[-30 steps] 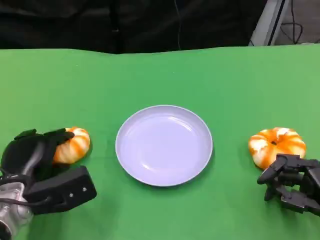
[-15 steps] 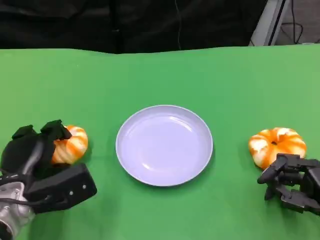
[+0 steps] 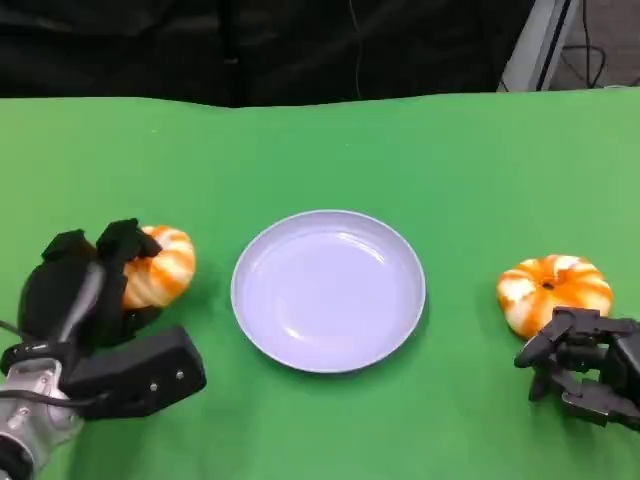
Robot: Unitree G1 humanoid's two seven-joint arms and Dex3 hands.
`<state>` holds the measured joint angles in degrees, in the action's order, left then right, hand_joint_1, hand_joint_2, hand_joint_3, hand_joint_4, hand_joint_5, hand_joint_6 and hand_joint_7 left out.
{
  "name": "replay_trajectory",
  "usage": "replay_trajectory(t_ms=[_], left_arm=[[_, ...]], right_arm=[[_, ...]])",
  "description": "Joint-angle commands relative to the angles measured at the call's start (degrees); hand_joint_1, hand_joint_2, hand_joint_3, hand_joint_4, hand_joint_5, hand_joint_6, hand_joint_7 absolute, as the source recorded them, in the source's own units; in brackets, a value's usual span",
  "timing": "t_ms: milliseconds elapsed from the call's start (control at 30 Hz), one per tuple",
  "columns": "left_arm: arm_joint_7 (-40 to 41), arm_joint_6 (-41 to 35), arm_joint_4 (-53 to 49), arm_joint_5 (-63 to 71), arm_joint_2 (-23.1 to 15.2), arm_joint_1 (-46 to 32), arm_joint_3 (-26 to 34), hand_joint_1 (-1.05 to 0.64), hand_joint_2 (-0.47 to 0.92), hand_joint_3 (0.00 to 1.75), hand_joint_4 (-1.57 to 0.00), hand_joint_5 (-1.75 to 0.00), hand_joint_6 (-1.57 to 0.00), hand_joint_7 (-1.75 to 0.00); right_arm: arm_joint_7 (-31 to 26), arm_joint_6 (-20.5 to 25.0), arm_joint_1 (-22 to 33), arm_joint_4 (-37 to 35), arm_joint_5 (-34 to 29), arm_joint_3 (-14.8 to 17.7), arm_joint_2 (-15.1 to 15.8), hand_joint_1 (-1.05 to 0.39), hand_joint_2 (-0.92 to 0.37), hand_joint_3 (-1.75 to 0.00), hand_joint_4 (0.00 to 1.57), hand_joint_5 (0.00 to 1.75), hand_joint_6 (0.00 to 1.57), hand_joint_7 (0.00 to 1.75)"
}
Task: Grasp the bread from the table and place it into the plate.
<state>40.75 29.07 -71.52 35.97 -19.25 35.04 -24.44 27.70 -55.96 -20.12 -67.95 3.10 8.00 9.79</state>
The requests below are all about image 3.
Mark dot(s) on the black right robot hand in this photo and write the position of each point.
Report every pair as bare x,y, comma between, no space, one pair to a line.
617,365

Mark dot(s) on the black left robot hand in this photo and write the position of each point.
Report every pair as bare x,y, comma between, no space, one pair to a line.
55,300

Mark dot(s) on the orange white toy bread roll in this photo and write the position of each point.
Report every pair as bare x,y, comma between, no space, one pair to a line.
555,280
165,275

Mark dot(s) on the lilac plate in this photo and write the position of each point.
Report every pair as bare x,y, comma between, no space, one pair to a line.
325,295

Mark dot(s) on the black drape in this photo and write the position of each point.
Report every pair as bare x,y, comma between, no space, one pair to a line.
150,45

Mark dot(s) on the green table cloth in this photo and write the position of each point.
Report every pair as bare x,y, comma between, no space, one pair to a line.
320,160

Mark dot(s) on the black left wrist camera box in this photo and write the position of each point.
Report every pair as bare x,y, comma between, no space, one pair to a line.
145,375

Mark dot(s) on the grey white frame post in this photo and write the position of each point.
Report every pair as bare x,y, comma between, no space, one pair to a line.
542,45

